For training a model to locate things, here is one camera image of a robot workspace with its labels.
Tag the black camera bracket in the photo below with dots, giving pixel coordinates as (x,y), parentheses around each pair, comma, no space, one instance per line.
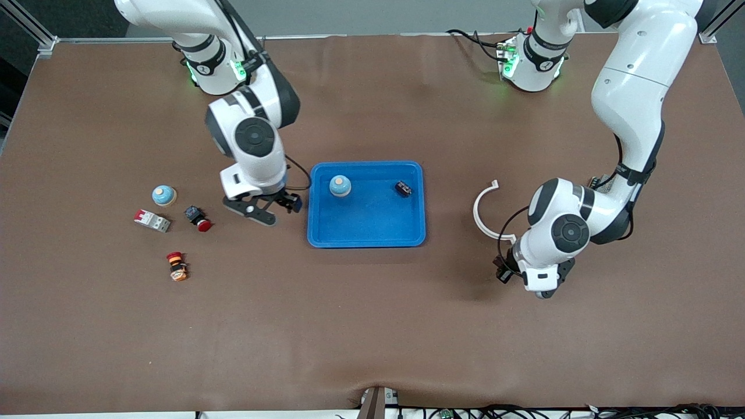
(566,273)
(262,216)

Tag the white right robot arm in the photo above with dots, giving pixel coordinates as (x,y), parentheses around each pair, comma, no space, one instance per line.
(256,137)

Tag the red push button black body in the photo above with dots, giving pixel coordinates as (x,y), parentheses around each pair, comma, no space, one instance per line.
(194,213)

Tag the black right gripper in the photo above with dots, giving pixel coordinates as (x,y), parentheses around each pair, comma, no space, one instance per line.
(284,199)

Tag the white red circuit breaker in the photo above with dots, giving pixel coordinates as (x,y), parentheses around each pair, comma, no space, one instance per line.
(152,221)

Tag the red yellow black button switch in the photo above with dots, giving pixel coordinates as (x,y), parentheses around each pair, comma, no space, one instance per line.
(176,266)

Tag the black right camera bracket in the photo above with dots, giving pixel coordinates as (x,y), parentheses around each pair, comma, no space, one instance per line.
(262,216)

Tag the white curved plastic bracket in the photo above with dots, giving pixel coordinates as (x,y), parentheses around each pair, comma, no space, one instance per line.
(476,212)

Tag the black left camera bracket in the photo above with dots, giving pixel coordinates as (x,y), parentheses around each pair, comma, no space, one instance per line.
(566,273)

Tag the brown table mat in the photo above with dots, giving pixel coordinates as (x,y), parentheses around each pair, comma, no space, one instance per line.
(372,320)

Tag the blue dome bell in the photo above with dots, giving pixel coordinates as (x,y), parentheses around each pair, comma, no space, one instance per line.
(340,186)
(164,196)

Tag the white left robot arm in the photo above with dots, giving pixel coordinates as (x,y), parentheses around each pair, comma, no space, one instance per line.
(634,87)

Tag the blue plastic tray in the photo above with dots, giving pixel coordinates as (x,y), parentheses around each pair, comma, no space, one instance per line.
(361,227)

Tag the aluminium frame profile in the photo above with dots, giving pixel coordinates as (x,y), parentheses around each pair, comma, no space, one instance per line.
(709,36)
(48,46)

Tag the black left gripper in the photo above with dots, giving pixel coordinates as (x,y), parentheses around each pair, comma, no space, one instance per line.
(504,269)

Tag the metal mesh power supply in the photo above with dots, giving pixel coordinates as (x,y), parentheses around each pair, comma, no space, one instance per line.
(599,181)

